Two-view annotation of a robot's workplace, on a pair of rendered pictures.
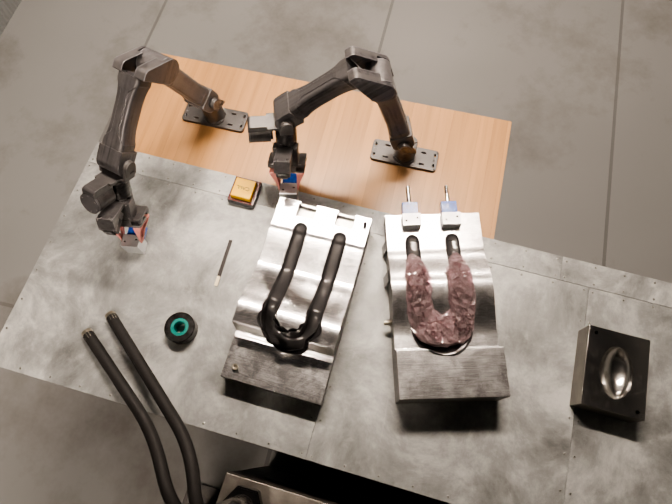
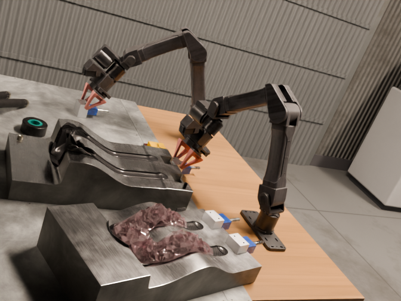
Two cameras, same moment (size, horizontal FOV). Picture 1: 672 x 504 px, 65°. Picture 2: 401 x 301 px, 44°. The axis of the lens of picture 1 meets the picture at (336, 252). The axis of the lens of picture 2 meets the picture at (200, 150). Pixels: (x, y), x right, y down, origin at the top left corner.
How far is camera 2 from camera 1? 123 cm
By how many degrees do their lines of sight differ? 54
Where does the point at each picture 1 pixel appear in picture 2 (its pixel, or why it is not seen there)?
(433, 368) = (92, 226)
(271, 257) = (119, 147)
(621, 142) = not seen: outside the picture
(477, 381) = (99, 257)
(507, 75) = not seen: outside the picture
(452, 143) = (302, 259)
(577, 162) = not seen: outside the picture
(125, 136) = (147, 48)
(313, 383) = (29, 175)
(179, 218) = (113, 129)
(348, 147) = (236, 200)
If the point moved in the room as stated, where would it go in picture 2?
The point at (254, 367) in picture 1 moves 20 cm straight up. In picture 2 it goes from (25, 147) to (40, 82)
